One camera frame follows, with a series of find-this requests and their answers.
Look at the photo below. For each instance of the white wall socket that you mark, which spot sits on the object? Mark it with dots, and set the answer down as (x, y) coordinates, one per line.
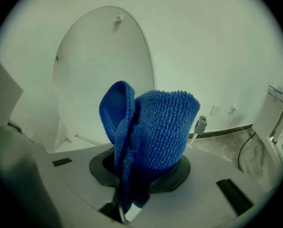
(233, 109)
(215, 110)

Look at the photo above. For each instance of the dark skirting strip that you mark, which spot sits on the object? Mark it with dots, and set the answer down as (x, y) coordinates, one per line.
(227, 130)

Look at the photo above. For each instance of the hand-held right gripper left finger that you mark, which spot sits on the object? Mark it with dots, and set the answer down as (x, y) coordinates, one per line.
(72, 186)

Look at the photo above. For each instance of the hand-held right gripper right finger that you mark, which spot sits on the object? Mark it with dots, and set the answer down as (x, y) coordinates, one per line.
(198, 205)

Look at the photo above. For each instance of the blue microfibre cloth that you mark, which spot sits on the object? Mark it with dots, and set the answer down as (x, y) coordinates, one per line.
(160, 127)

